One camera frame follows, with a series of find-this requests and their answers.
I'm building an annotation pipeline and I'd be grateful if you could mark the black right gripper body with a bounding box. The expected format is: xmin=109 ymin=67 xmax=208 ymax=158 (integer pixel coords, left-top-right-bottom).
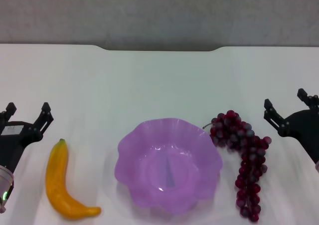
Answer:
xmin=278 ymin=108 xmax=319 ymax=165

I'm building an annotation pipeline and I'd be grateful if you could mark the dark red grape bunch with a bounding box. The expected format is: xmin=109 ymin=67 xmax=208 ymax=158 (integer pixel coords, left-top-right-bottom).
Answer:
xmin=203 ymin=110 xmax=272 ymax=223

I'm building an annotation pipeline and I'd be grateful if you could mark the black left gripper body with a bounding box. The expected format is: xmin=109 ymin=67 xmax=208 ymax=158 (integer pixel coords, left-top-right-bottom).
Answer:
xmin=0 ymin=121 xmax=42 ymax=173

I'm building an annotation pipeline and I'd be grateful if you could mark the purple wavy plastic bowl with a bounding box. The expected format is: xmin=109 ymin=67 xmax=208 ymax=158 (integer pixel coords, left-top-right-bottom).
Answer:
xmin=114 ymin=117 xmax=223 ymax=216

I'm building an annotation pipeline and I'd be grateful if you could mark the yellow banana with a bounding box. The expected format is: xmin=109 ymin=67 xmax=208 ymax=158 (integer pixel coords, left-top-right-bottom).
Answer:
xmin=45 ymin=138 xmax=102 ymax=220

